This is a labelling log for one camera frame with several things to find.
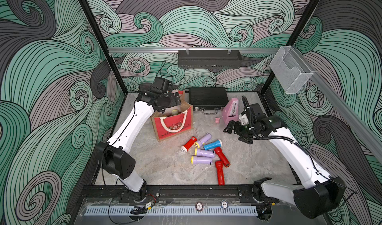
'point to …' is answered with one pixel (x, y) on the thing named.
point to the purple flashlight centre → (204, 140)
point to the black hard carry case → (208, 99)
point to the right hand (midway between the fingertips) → (229, 134)
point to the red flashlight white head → (188, 144)
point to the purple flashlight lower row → (198, 160)
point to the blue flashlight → (218, 143)
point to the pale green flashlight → (174, 112)
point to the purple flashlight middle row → (207, 153)
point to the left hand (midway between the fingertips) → (173, 99)
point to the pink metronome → (231, 112)
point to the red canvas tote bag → (175, 120)
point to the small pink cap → (217, 120)
